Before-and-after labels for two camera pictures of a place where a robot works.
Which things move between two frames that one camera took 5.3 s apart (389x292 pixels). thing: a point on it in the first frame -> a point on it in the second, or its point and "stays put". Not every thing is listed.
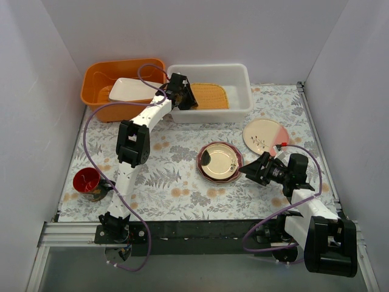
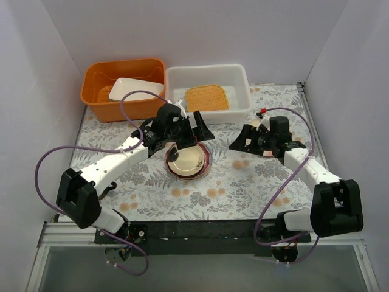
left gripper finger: x=185 y=101 -> x=186 y=138
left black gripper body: x=186 y=97 -> x=188 y=134
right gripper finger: x=262 y=180 -> x=261 y=151
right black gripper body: x=262 y=168 -> x=253 y=140
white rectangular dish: x=127 y=89 stays put
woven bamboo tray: x=209 y=96 stays put
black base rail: x=231 y=237 stays put
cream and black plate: x=219 y=161 -> x=186 y=162
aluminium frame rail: x=71 y=234 stays put
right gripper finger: x=253 y=169 -> x=248 y=140
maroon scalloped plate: x=214 y=180 -> x=205 y=169
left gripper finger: x=191 y=101 -> x=201 y=132
